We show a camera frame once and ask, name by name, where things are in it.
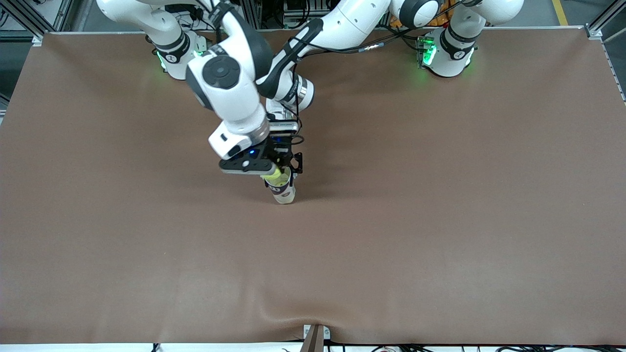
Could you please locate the brown table mat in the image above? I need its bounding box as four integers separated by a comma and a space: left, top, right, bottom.
0, 27, 626, 345

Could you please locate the brown wooden bar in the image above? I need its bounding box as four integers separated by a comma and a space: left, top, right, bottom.
299, 325, 324, 352

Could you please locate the metal clamp bracket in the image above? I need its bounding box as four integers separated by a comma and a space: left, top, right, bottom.
303, 324, 331, 340

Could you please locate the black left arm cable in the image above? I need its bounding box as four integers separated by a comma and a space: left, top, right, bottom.
274, 27, 441, 147

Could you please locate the blue white Wilson ball can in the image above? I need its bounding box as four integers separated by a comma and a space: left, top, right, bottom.
263, 166, 297, 205

